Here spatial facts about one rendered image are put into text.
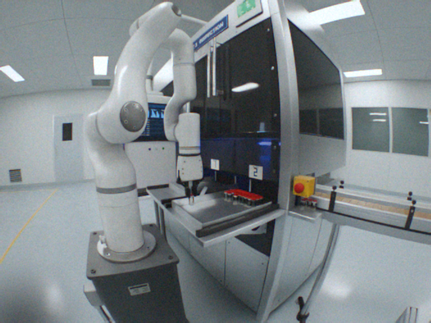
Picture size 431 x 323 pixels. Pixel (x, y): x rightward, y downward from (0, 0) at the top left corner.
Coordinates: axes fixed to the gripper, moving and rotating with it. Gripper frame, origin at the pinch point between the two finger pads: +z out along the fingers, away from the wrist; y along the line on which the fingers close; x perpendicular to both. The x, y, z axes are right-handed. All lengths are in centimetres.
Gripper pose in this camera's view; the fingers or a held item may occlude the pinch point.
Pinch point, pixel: (190, 191)
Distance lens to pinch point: 73.8
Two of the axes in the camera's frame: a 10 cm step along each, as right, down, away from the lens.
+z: 0.1, 9.9, 1.2
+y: -8.2, 0.8, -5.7
